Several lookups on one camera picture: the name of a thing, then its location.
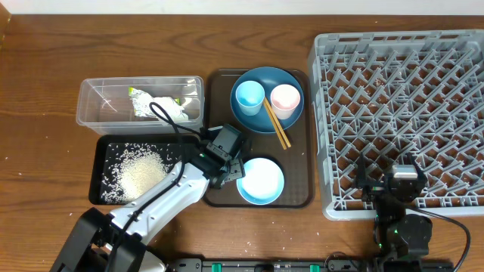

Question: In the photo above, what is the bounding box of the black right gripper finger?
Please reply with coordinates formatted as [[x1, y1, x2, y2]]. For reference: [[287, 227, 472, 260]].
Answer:
[[355, 153, 368, 189], [407, 153, 427, 180]]

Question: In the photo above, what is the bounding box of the light blue bowl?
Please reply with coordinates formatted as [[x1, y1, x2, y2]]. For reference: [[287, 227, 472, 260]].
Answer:
[[236, 157, 284, 206]]

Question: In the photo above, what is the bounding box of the light blue cup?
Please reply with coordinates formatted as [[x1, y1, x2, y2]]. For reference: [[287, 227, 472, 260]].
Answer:
[[235, 81, 265, 116]]

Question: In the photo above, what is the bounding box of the pile of rice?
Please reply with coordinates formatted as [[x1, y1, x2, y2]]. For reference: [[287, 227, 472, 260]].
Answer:
[[100, 143, 180, 205]]

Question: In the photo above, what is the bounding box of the pink cup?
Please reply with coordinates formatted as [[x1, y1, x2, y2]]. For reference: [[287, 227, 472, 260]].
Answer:
[[270, 84, 301, 119]]

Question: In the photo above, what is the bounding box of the green foil snack wrapper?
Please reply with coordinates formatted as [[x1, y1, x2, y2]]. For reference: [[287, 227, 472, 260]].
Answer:
[[128, 87, 182, 119]]

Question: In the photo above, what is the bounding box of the white paper wrapper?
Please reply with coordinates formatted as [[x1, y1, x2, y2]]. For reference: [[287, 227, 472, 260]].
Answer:
[[154, 97, 188, 122]]

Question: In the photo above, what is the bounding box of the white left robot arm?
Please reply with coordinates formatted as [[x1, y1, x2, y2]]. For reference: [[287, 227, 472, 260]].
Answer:
[[51, 152, 245, 271]]

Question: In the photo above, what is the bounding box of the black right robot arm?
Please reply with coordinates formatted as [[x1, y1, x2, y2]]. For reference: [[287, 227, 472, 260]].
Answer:
[[355, 155, 433, 271]]

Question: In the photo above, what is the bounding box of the grey dishwasher rack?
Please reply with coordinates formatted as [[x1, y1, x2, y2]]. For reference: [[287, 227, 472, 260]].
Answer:
[[308, 29, 483, 221]]

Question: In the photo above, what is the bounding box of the brown serving tray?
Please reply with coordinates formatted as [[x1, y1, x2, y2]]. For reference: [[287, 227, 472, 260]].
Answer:
[[204, 69, 315, 209]]

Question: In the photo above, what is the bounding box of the wooden chopstick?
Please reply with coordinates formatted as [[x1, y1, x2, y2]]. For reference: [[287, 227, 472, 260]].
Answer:
[[270, 105, 291, 148], [263, 97, 287, 150]]

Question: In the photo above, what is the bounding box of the black tray bin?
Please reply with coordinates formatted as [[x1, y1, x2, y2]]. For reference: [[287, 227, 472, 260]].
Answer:
[[88, 134, 182, 205]]

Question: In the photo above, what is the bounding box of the dark blue plate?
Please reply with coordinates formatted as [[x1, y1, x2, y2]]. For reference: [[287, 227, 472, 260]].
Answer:
[[230, 66, 305, 134]]

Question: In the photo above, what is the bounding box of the clear plastic bin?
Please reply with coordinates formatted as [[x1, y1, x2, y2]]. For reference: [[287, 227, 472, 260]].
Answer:
[[76, 76, 204, 134]]

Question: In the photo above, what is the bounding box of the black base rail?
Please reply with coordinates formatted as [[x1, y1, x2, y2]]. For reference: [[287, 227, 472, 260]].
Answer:
[[169, 258, 455, 272]]

